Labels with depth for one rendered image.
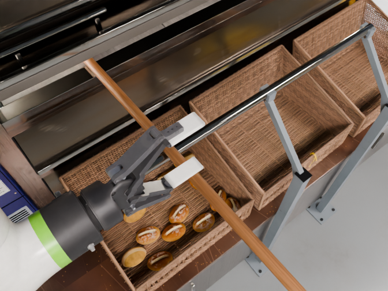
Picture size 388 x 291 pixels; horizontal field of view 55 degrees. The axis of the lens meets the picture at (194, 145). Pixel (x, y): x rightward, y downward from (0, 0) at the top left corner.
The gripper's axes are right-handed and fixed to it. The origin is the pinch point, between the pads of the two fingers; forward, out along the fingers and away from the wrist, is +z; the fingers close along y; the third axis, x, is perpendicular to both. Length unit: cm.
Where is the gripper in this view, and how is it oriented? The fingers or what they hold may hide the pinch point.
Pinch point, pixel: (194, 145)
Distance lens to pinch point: 64.2
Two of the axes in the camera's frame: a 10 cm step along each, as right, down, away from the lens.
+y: 0.0, 5.5, 8.4
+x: 6.1, 6.6, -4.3
